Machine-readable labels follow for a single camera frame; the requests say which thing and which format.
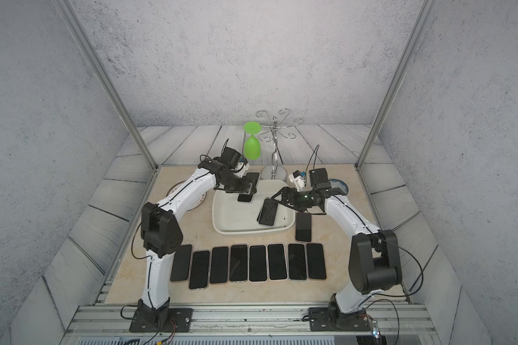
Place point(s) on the white plastic storage box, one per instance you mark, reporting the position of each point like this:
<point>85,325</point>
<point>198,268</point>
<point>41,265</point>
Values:
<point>230,216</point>

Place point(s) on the black phone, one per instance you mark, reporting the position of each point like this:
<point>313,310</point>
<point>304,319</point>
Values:
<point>297,262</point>
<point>200,268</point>
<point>316,261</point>
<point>277,267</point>

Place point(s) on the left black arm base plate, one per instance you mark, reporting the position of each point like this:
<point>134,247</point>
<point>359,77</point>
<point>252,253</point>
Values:
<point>174,320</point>

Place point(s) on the phone with purple clear case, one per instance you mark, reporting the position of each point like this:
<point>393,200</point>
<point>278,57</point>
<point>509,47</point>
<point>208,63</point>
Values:
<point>181,264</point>

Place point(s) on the blue white ceramic bowl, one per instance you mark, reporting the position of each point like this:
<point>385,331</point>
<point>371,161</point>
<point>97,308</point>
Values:
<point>336,183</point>

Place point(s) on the right aluminium frame post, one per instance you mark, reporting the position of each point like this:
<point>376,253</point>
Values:
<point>406,58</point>

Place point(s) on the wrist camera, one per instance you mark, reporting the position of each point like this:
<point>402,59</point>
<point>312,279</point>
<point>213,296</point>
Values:
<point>233,159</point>
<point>316,179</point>

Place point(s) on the dark phone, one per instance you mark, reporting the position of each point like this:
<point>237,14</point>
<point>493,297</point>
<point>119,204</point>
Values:
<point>303,230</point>

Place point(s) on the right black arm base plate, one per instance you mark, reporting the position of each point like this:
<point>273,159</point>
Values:
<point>331,319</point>

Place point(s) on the aluminium frame post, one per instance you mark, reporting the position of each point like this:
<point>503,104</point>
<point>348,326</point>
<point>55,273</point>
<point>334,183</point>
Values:
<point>81,38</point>
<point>406,58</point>

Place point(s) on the orange patterned round plate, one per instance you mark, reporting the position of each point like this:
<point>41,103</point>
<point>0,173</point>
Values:
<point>196,204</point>

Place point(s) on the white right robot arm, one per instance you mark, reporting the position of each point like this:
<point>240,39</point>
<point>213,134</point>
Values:
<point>374,264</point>

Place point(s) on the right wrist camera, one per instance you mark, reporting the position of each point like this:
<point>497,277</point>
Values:
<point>316,179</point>

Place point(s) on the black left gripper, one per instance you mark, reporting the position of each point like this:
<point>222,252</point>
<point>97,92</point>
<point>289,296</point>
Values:
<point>247,187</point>

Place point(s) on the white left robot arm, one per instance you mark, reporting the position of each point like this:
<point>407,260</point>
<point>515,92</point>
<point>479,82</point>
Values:
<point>162,235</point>

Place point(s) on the left aluminium frame post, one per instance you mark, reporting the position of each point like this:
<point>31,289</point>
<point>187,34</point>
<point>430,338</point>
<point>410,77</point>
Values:
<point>81,38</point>

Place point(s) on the aluminium rail front frame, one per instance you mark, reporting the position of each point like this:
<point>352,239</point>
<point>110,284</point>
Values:
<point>112,324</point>

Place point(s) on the silver wire glass rack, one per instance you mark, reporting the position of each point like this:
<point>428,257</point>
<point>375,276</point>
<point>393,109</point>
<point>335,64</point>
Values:
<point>274,170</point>

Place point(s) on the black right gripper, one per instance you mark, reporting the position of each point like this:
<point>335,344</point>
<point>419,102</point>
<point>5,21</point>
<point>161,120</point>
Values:
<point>287,191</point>

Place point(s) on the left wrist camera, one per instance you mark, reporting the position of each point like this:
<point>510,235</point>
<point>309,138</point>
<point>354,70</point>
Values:
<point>233,159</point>

